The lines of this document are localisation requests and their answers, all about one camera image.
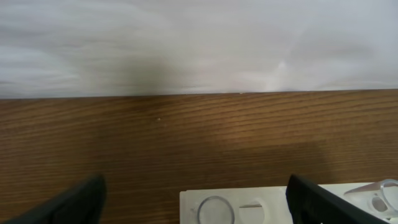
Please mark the white test tube rack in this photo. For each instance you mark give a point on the white test tube rack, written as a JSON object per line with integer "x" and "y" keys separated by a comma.
{"x": 273, "y": 199}

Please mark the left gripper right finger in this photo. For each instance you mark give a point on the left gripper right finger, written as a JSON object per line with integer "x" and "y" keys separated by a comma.
{"x": 314, "y": 205}

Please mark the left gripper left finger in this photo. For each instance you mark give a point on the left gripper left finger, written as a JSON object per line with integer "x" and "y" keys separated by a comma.
{"x": 77, "y": 205}

